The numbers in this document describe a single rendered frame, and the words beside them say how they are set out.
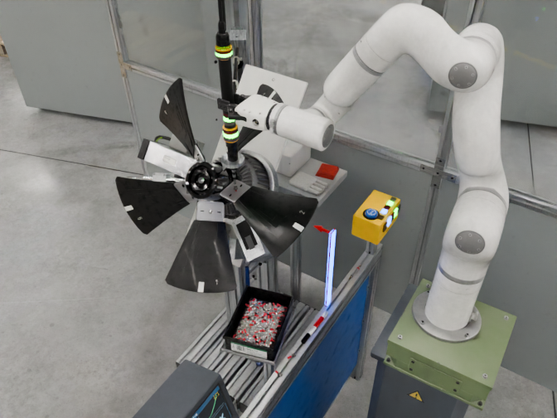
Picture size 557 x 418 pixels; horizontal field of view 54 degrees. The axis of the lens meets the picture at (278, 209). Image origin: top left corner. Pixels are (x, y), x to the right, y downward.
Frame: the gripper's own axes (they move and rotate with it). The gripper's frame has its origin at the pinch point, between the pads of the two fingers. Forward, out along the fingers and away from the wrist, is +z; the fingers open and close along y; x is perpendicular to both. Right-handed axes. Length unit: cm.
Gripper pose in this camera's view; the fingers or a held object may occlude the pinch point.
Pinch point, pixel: (228, 101)
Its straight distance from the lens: 155.3
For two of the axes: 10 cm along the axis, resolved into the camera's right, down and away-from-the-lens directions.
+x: -0.1, -7.5, -6.6
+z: -8.4, -3.6, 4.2
